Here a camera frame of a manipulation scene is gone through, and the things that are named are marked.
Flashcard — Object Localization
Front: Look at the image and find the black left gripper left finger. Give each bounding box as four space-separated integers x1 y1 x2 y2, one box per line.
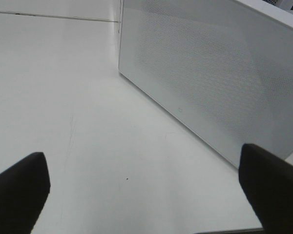
0 152 50 234

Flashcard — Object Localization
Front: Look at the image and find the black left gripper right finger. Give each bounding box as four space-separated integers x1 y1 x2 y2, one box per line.
238 144 293 234

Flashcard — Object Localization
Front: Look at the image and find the white microwave door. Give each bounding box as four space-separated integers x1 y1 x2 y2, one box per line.
119 0 293 166

